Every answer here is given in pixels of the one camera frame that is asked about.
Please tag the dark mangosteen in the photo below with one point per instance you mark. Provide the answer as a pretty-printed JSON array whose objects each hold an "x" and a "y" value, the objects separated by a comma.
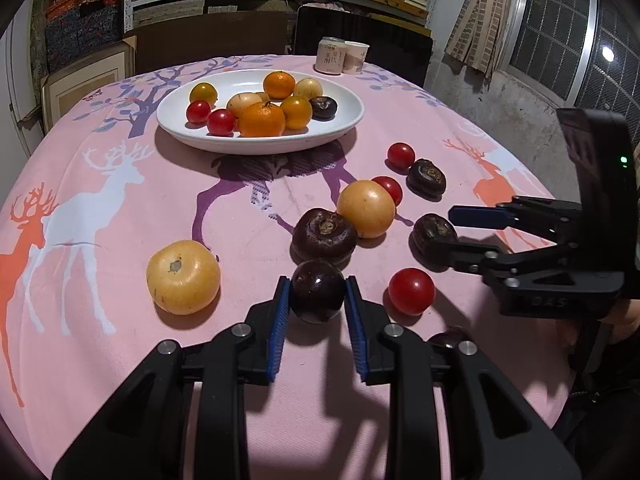
[
  {"x": 428, "y": 236},
  {"x": 426, "y": 180},
  {"x": 323, "y": 108},
  {"x": 323, "y": 234}
]

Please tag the dark mangosteen front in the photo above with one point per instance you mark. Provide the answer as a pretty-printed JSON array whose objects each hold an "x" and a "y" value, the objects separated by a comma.
[{"x": 428, "y": 236}]

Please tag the dark plum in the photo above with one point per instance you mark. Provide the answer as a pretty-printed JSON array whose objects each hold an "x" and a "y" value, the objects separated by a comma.
[
  {"x": 318, "y": 291},
  {"x": 451, "y": 337}
]

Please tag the right window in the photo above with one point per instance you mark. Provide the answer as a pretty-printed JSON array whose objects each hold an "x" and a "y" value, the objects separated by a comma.
[{"x": 579, "y": 53}]

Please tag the yellow apple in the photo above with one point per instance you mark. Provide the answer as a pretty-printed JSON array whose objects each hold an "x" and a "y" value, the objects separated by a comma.
[{"x": 308, "y": 88}]

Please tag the checked beige curtain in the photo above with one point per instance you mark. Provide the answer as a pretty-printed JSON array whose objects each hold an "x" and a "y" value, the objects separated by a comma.
[{"x": 479, "y": 35}]

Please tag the small orange mandarin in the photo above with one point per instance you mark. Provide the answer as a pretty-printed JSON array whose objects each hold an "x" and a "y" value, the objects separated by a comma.
[{"x": 278, "y": 85}]

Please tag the white oval plate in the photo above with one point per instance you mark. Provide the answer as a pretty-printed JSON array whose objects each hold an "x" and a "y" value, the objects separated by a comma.
[{"x": 171, "y": 116}]

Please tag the dark chair right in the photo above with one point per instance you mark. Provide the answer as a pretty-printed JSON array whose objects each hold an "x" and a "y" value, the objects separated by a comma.
[{"x": 400, "y": 50}]

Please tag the right hand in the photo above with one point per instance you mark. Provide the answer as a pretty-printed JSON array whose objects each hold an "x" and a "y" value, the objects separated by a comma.
[{"x": 622, "y": 321}]

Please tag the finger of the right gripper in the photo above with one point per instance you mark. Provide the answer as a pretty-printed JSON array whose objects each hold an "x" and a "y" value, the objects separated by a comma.
[
  {"x": 460, "y": 256},
  {"x": 493, "y": 218}
]

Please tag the large orange mandarin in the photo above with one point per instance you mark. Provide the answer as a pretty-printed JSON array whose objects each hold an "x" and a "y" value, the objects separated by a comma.
[{"x": 262, "y": 120}]

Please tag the small orange yellow tomato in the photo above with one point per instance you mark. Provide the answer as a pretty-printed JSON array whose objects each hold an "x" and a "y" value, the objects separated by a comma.
[{"x": 204, "y": 91}]

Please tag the pale yellow fruit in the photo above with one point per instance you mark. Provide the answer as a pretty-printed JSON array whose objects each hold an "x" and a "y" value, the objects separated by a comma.
[
  {"x": 241, "y": 101},
  {"x": 368, "y": 206},
  {"x": 183, "y": 278}
]

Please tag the orange round fruit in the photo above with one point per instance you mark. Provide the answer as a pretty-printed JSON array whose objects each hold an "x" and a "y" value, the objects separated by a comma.
[{"x": 297, "y": 111}]

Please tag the white paper cup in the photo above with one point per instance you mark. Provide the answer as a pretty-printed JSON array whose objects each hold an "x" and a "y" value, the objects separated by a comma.
[{"x": 355, "y": 56}]

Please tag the brown chair back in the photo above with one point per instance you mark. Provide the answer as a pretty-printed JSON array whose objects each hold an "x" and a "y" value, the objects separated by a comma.
[{"x": 205, "y": 36}]

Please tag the small yellow fruit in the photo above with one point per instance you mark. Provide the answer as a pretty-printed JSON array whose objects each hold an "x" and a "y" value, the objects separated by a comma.
[{"x": 262, "y": 96}]

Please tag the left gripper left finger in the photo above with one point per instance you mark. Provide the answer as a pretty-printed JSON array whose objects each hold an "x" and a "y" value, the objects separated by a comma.
[{"x": 140, "y": 431}]

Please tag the red cherry tomato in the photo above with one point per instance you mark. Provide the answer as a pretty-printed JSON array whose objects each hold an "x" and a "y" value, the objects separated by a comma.
[
  {"x": 400, "y": 156},
  {"x": 392, "y": 187},
  {"x": 221, "y": 123}
]

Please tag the framed beige panel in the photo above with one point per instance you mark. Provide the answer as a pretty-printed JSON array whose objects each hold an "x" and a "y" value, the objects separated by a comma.
[{"x": 63, "y": 89}]

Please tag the beige drink can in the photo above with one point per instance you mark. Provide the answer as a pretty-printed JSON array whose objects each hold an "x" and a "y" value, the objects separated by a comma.
[{"x": 330, "y": 56}]

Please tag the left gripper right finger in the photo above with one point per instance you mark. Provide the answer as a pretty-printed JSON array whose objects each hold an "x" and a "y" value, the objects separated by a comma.
[{"x": 493, "y": 432}]

